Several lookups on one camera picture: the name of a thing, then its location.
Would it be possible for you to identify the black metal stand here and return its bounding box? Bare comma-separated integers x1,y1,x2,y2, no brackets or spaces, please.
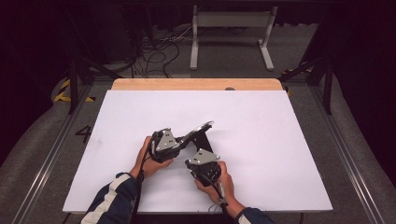
67,46,123,115
278,55,334,115

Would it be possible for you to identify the person's left hand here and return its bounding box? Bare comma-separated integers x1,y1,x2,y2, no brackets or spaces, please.
130,135,176,179

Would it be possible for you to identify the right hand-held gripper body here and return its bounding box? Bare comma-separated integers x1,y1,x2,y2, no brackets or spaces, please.
185,148,222,188

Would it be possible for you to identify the white metal stand frame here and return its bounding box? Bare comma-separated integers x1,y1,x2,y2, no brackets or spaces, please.
190,5,278,72

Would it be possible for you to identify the wooden table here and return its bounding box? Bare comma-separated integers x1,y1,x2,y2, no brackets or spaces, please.
111,77,284,91

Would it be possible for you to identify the bundle of black floor cables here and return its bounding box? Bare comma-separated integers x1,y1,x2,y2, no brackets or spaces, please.
130,26,191,79

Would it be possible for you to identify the white table board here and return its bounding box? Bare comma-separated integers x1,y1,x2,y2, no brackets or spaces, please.
62,90,334,215

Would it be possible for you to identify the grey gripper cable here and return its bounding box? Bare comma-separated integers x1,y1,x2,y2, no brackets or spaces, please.
199,174,230,216

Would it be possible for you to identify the person's right hand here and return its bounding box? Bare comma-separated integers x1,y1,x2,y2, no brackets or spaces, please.
194,161,247,218

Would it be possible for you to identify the aluminium floor rail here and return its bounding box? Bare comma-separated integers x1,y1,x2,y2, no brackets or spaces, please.
310,83,388,224
11,83,95,224

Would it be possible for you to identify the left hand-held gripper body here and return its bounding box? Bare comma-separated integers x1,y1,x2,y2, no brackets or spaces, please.
148,127,185,163

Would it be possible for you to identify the oval silver frame black back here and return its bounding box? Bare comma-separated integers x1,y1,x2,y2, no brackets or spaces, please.
176,120,217,154

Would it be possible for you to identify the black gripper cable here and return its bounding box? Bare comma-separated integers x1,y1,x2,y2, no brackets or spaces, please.
130,136,157,224

